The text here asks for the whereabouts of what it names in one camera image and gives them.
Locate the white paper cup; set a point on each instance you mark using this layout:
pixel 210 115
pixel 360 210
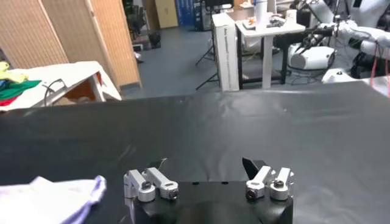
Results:
pixel 291 17

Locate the grey laptop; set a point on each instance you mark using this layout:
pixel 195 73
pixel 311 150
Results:
pixel 248 26

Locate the lavender t-shirt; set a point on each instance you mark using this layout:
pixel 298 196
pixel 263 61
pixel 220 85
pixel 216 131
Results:
pixel 45 201

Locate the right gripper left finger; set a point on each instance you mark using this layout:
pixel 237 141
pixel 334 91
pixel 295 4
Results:
pixel 143 185

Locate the white thermos bottle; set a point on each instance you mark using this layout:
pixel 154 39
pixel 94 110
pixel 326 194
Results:
pixel 261 15

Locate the black trash bin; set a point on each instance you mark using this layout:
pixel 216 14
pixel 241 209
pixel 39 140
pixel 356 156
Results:
pixel 154 39

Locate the yellow cabinet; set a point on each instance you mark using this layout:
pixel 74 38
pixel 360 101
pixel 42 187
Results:
pixel 166 13

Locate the tall white cardboard box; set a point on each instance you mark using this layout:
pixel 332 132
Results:
pixel 227 54

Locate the white cloth-covered table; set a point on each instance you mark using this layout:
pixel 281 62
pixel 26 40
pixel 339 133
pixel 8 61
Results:
pixel 73 73

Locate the black monitor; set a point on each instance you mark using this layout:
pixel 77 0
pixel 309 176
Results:
pixel 219 3

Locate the white humanoid robot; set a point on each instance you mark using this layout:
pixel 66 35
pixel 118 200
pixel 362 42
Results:
pixel 365 33

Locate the small orange object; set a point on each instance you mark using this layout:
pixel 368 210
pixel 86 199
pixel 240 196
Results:
pixel 251 20

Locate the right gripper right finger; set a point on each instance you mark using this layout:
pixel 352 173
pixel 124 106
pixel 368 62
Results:
pixel 262 179

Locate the yellow-green shirt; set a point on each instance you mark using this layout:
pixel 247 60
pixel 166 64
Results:
pixel 12 76

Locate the black tripod stand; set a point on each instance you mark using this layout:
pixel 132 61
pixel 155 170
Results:
pixel 204 56
pixel 207 81

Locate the white standing desk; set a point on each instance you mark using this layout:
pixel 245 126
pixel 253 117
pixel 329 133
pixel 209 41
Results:
pixel 267 61

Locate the bamboo folding screen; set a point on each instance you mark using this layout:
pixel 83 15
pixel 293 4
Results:
pixel 61 33

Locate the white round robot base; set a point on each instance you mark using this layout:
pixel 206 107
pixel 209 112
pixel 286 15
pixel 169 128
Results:
pixel 338 76
pixel 314 58

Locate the green garment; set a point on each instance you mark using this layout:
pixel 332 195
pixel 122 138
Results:
pixel 18 89

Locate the red garment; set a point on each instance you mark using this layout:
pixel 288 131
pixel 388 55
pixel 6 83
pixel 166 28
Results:
pixel 7 102

